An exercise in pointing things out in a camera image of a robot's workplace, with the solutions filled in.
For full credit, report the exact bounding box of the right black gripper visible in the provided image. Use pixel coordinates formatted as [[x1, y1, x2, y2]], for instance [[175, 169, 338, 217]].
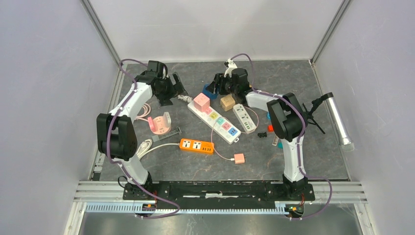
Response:
[[206, 73, 238, 95]]

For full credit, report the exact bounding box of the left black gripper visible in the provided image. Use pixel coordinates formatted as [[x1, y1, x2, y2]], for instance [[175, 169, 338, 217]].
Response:
[[155, 73, 188, 107]]

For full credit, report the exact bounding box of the blue cube socket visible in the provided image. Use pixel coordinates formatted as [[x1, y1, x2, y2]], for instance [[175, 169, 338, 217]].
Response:
[[202, 84, 218, 100]]

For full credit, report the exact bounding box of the tan wooden cube socket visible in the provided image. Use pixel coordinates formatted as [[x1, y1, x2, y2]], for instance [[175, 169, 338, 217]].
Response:
[[220, 94, 236, 112]]

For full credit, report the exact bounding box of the pink cube socket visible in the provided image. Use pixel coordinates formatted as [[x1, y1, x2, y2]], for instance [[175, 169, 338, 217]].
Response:
[[193, 93, 210, 112]]

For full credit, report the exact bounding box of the long white power strip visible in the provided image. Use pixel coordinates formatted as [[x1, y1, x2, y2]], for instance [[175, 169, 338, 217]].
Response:
[[187, 101, 242, 144]]

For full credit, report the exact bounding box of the small white power strip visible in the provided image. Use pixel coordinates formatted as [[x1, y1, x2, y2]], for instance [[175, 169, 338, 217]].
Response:
[[232, 104, 256, 134]]

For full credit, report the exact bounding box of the orange power strip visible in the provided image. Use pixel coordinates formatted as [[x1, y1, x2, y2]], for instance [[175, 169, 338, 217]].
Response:
[[179, 139, 214, 155]]

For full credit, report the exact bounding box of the pink charger plug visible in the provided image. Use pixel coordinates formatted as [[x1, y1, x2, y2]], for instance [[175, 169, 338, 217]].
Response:
[[233, 153, 245, 165]]

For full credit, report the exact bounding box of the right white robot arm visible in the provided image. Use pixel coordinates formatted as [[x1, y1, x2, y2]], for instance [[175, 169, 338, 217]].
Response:
[[203, 68, 308, 200]]

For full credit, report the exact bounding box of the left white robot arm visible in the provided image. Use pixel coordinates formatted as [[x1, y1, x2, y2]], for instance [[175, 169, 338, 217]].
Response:
[[96, 60, 185, 200]]

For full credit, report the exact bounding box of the pink round socket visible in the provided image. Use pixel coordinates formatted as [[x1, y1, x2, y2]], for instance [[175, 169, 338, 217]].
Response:
[[147, 112, 171, 135]]

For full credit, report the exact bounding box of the small red cube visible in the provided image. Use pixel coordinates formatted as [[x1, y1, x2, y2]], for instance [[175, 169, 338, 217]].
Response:
[[267, 125, 274, 132]]

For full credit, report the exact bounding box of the small black clip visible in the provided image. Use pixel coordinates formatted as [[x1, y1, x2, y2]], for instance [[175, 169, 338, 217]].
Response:
[[257, 132, 267, 138]]

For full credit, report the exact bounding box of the grey ruler strip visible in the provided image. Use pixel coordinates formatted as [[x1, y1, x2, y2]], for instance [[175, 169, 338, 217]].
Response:
[[272, 136, 279, 146]]

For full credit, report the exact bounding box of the black mini tripod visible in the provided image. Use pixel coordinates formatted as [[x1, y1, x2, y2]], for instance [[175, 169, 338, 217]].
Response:
[[302, 92, 334, 134]]

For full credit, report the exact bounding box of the silver microphone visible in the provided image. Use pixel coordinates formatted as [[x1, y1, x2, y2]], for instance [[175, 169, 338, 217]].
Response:
[[325, 93, 354, 152]]

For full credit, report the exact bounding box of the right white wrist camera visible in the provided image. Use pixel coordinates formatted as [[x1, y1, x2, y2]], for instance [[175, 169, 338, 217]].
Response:
[[224, 58, 238, 77]]

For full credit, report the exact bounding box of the pink thin charging cable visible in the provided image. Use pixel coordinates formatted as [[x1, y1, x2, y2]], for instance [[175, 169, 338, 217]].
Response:
[[210, 107, 260, 161]]

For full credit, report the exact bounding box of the grey flat bracket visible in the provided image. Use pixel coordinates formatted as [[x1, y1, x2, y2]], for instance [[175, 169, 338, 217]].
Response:
[[152, 127, 181, 142]]

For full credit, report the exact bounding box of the white orange-strip cord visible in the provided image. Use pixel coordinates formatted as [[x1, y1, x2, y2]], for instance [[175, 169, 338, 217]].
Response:
[[137, 139, 180, 160]]

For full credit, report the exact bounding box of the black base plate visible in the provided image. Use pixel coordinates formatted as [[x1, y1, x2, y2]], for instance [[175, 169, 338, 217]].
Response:
[[122, 180, 316, 211]]

